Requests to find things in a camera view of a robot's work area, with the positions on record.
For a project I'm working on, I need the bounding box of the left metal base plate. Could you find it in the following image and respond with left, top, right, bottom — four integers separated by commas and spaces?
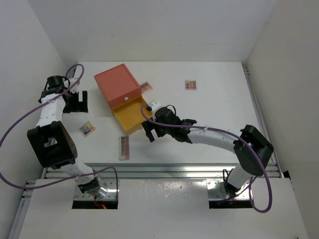
74, 179, 119, 202

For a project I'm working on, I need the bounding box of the orange top drawer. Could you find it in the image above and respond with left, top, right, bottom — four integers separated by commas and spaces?
107, 86, 142, 109

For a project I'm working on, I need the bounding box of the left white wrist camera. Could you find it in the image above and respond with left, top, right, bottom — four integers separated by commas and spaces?
69, 78, 79, 94

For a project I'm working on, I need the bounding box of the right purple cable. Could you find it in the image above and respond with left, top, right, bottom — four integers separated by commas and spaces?
140, 104, 272, 214

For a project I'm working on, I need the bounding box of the metal base plate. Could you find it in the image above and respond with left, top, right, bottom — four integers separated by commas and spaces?
74, 179, 119, 202
206, 180, 250, 202

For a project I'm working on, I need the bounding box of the small palette behind box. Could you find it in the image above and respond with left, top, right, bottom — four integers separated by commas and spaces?
140, 81, 153, 94

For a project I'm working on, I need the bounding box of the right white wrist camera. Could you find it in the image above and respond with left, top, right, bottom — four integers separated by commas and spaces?
146, 100, 162, 114

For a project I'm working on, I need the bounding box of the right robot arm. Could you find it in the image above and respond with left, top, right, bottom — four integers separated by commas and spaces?
141, 104, 274, 197

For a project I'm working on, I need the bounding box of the square nine-pan blush palette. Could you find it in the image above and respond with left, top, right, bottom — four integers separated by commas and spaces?
185, 80, 197, 90

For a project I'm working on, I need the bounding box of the purple cable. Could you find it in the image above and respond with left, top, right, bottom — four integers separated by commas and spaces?
0, 63, 119, 200
140, 104, 272, 214

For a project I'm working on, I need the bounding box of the colourful square eyeshadow palette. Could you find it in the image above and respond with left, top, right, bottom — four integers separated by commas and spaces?
79, 121, 96, 137

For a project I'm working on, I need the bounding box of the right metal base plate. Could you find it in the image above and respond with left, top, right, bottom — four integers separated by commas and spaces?
206, 180, 250, 202

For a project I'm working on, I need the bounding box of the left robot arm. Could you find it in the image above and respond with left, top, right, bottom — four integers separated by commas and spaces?
27, 76, 101, 197

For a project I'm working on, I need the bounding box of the orange drawer box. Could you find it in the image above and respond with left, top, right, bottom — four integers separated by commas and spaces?
94, 64, 140, 102

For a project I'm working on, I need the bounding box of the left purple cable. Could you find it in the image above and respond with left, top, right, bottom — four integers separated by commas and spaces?
0, 63, 119, 200

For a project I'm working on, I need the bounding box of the aluminium rail frame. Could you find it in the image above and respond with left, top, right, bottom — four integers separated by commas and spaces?
19, 62, 307, 239

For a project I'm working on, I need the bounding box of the long brown eyeshadow palette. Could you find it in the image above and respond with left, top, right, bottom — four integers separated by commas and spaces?
119, 136, 130, 160

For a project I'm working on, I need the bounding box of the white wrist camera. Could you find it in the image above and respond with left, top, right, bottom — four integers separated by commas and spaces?
69, 78, 79, 94
146, 100, 162, 114

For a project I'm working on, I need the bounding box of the yellow bottom drawer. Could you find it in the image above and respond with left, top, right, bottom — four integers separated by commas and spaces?
112, 96, 147, 135

